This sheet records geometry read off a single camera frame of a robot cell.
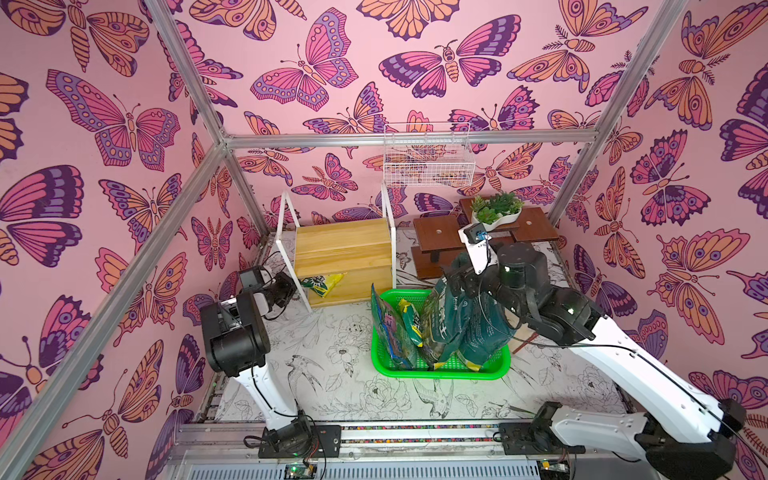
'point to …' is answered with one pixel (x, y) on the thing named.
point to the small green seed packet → (322, 285)
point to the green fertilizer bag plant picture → (442, 315)
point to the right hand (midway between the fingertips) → (455, 257)
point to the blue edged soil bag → (394, 334)
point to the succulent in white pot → (501, 208)
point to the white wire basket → (428, 165)
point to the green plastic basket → (453, 369)
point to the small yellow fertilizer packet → (412, 322)
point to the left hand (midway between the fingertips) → (303, 275)
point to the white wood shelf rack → (364, 251)
